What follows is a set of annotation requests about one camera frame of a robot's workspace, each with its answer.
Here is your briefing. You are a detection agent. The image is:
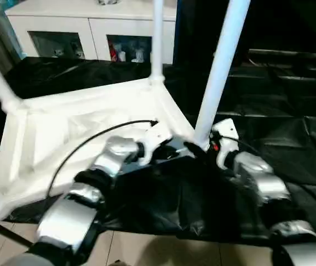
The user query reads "white plastic table leg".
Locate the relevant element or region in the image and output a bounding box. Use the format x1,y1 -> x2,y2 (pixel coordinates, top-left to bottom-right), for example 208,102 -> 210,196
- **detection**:
193,0 -> 252,149
148,0 -> 166,84
0,42 -> 23,114

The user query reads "black metal table frame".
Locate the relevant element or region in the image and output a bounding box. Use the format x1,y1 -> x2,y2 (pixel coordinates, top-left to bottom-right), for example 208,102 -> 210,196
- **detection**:
0,219 -> 34,248

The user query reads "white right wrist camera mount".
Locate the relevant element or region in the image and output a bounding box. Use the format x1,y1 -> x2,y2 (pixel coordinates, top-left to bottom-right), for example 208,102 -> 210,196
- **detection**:
209,118 -> 241,168

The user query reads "white plastic table top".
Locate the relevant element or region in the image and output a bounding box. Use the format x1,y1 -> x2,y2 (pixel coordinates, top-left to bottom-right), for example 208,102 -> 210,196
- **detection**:
0,76 -> 198,221

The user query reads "white glass-door cabinet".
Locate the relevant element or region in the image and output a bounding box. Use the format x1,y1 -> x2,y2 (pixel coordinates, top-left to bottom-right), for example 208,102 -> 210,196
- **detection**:
4,0 -> 178,66

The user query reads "black table mat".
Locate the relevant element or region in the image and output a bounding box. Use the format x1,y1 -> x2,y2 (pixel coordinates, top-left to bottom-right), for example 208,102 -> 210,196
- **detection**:
0,55 -> 316,244

